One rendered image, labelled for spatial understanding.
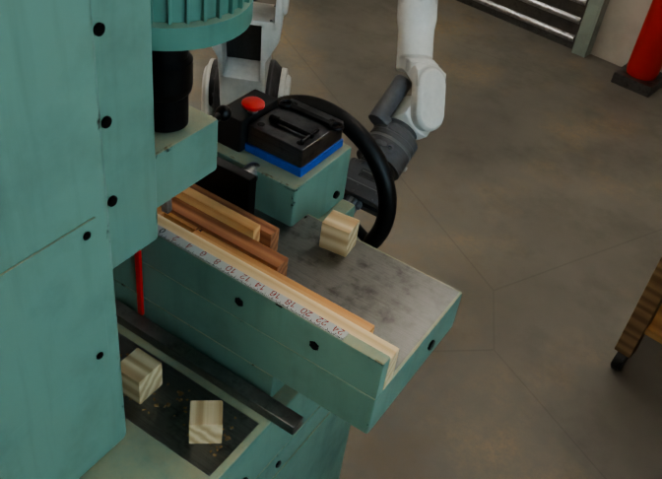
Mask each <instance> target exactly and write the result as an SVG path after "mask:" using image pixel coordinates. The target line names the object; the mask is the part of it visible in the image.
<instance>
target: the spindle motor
mask: <svg viewBox="0 0 662 479"><path fill-rule="evenodd" d="M252 13H253V0H151V30H152V50H153V51H183V50H194V49H201V48H206V47H211V46H215V45H218V44H222V43H225V42H227V41H229V40H232V39H234V38H236V37H237V36H239V35H241V34H242V33H244V32H245V31H246V30H247V28H248V27H249V26H250V24H251V21H252Z"/></svg>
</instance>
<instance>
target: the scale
mask: <svg viewBox="0 0 662 479"><path fill-rule="evenodd" d="M158 236H160V237H162V238H163V239H165V240H168V241H169V242H171V243H173V244H175V245H176V246H178V247H180V248H182V249H183V250H185V251H187V252H189V253H190V254H192V255H194V256H196V257H197V258H199V259H201V260H203V261H204V262H206V263H208V264H209V265H211V266H213V267H215V268H216V269H218V270H220V271H222V272H223V273H225V274H227V275H229V276H230V277H232V278H234V279H235V280H236V281H238V282H240V283H242V284H243V285H245V286H247V287H249V288H250V289H252V290H254V291H256V292H257V293H259V294H261V295H263V296H264V297H266V298H268V299H270V300H271V301H273V302H275V303H277V304H278V305H280V306H282V307H284V308H286V309H288V310H290V311H291V312H293V313H295V314H297V315H298V316H300V317H302V318H304V319H305V320H307V321H309V322H311V323H312V324H314V325H316V326H318V327H319V328H321V329H323V330H325V331H326V332H328V333H330V334H332V335H333V336H335V337H337V338H339V339H340V340H343V339H344V338H345V337H346V336H347V335H348V334H349V332H348V331H346V330H344V329H342V328H341V327H339V326H337V325H335V324H334V323H332V322H330V321H328V320H327V319H325V318H323V317H321V316H319V315H318V314H316V313H314V312H312V311H311V310H309V309H307V308H305V307H303V306H301V305H299V304H297V303H296V302H294V301H292V300H290V299H289V298H287V297H285V296H283V295H282V294H280V293H278V292H276V291H274V290H273V289H271V288H269V287H267V286H266V285H264V284H262V283H260V282H259V281H257V280H255V279H253V278H251V277H250V276H248V275H246V274H244V273H243V272H241V271H239V270H237V269H236V268H234V267H232V266H230V265H228V264H227V263H225V262H224V261H222V260H221V259H219V258H217V257H215V256H214V255H212V254H210V253H208V252H206V251H205V250H203V249H201V248H199V247H198V246H196V245H194V244H192V243H191V242H189V241H187V240H185V239H183V238H181V237H179V236H177V235H176V234H174V233H172V232H170V231H169V230H167V229H165V228H163V227H161V226H160V225H158Z"/></svg>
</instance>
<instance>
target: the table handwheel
mask: <svg viewBox="0 0 662 479"><path fill-rule="evenodd" d="M283 99H288V100H290V99H294V100H297V101H299V102H301V103H305V104H307V105H309V106H311V107H314V108H316V109H318V110H320V111H323V112H325V113H327V114H329V115H332V116H334V117H336V118H338V119H340V120H343V121H344V129H343V133H344V134H345V135H346V136H347V137H348V138H349V139H350V140H351V141H352V142H353V143H354V144H355V145H356V146H357V148H358V149H359V150H360V152H361V153H362V154H363V156H364V158H365V160H366V162H367V163H368V165H369V168H370V170H371V172H372V175H373V178H374V181H375V184H376V189H377V195H378V211H377V216H376V220H375V222H374V225H373V226H372V228H371V230H370V231H369V232H367V231H366V230H365V229H364V228H363V227H362V225H361V224H359V230H358V238H359V239H360V240H361V241H363V242H365V243H367V244H369V245H371V246H373V247H375V248H379V247H380V246H381V245H382V244H383V242H384V241H385V240H386V238H387V237H388V235H389V233H390V231H391V229H392V227H393V224H394V220H395V215H396V208H397V195H396V187H395V182H394V178H393V174H392V171H391V168H390V166H389V164H388V162H387V160H386V158H385V156H384V154H383V152H382V150H381V149H380V147H379V145H378V144H377V142H376V141H375V140H374V138H373V137H372V136H371V134H370V133H369V132H368V131H367V130H366V129H365V127H364V126H363V125H362V124H361V123H360V122H359V121H357V120H356V119H355V118H354V117H353V116H352V115H350V114H349V113H348V112H346V111H345V110H344V109H342V108H340V107H339V106H337V105H335V104H333V103H331V102H329V101H326V100H324V99H321V98H317V97H313V96H308V95H288V96H283V97H279V98H277V100H278V106H279V102H280V100H283ZM278 106H277V107H278Z"/></svg>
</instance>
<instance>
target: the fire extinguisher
mask: <svg viewBox="0 0 662 479"><path fill-rule="evenodd" d="M661 68H662V0H652V3H651V5H650V8H649V10H648V13H647V15H646V18H645V20H644V23H643V25H642V28H641V31H640V33H639V36H638V38H637V41H636V43H635V46H634V48H633V51H632V53H631V56H630V58H629V62H628V63H627V64H626V65H624V66H623V67H621V68H620V69H618V70H617V71H616V72H614V75H613V77H612V80H611V82H612V83H615V84H617V85H619V86H621V87H624V88H626V89H628V90H631V91H633V92H635V93H638V94H640V95H642V96H645V97H647V98H649V97H650V96H651V95H652V94H654V93H655V92H656V91H657V90H659V89H660V88H661V87H662V73H661V72H660V70H661Z"/></svg>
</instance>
